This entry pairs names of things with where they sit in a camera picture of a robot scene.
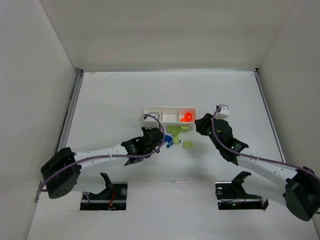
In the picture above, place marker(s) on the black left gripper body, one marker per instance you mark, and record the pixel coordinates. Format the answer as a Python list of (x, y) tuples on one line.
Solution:
[(152, 133)]

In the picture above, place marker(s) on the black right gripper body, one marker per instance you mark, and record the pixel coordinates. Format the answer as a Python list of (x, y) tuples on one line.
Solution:
[(203, 124)]

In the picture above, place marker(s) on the large blue arch lego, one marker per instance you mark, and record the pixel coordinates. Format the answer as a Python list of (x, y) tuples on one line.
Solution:
[(168, 138)]

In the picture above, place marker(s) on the orange dome lego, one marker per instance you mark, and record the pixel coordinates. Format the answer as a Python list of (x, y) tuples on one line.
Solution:
[(184, 120), (189, 116)]

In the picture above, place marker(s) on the green square lego upside-down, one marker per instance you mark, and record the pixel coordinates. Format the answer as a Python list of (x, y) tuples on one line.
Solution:
[(170, 129)]

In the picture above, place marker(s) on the green lego brick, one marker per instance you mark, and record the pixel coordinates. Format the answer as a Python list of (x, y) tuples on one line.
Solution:
[(176, 140)]

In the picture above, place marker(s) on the green long lego upside-down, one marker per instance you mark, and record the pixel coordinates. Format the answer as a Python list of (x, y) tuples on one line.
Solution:
[(177, 131)]

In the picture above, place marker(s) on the green curved slope lego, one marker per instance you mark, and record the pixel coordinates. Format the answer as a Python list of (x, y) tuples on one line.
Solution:
[(185, 128)]

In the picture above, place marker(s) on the green studded square lego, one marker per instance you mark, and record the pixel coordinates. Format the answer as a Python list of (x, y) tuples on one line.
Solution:
[(187, 145)]

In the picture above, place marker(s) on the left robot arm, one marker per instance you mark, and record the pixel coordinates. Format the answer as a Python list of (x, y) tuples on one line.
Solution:
[(86, 171)]

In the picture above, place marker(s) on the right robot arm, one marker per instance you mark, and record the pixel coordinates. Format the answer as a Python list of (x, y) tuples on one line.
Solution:
[(296, 188)]

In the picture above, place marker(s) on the white three-compartment plastic tray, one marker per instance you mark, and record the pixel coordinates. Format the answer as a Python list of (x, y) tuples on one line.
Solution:
[(170, 116)]

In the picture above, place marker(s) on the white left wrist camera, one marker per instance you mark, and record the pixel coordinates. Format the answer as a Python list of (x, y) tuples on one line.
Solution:
[(151, 120)]

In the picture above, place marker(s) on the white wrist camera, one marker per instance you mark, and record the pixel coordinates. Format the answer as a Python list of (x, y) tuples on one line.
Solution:
[(151, 120), (223, 112)]

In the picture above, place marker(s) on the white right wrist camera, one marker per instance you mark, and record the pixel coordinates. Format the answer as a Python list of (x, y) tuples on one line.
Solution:
[(223, 112)]

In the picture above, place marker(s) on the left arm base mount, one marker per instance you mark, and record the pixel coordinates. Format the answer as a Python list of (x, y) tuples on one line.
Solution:
[(112, 197)]

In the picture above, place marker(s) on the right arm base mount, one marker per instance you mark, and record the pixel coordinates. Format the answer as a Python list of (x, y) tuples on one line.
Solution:
[(232, 196)]

